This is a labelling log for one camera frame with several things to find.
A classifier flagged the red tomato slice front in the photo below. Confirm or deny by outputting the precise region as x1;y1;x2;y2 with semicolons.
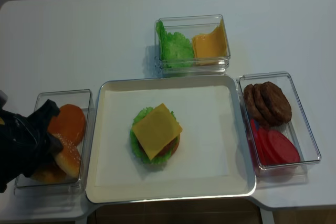
266;130;301;164

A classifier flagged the clear plastic bun container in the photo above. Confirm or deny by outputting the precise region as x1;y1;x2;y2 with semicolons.
14;89;95;197

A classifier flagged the black covered left robot arm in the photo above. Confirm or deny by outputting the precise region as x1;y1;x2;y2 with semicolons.
1;100;63;193

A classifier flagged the green lettuce in container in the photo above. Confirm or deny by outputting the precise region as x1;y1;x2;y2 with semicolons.
155;21;194;68

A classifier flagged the brown patty middle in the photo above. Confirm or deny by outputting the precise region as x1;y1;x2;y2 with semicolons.
253;84;277;126

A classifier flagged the yellow cheese slice on burger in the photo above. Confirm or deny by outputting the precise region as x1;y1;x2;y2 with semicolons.
132;103;182;160

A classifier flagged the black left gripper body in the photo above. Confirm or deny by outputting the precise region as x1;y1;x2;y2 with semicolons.
5;112;53;182

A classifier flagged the flat cheese slices stack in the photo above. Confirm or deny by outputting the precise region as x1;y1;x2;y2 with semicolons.
192;34;213;66

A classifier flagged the brown patty front right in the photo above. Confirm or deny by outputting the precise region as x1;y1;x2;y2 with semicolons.
260;81;292;124

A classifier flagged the clear plastic lettuce cheese container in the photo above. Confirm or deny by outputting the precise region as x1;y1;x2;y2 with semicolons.
154;15;230;77

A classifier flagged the sesame bun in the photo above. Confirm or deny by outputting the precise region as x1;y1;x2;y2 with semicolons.
31;160;67;184
52;134;81;178

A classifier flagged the red tomato slice middle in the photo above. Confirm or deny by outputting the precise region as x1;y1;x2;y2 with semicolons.
258;128;276;166

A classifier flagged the smooth orange bottom bun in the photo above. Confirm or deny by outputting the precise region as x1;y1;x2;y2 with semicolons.
48;104;86;146

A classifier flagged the white paper tray liner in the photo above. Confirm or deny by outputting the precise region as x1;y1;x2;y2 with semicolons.
95;86;238;186

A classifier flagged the clear plastic patty tomato container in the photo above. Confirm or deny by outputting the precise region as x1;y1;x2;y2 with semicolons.
237;72;321;181

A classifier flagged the red tomato slice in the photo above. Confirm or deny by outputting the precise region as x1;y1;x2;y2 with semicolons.
250;119;266;165
258;128;276;166
266;130;301;164

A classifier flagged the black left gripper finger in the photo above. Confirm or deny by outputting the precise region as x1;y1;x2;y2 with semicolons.
25;132;64;177
27;99;60;130

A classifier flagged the leaning cheese slice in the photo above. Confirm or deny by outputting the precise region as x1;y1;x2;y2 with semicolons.
208;20;227;58

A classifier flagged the brown patty left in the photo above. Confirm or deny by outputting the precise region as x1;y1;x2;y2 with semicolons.
243;84;269;129

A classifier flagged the red tomato slice back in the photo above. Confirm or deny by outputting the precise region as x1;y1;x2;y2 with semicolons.
250;119;266;165

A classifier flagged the white metal serving tray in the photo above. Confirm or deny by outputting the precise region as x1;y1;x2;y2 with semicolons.
86;75;256;204

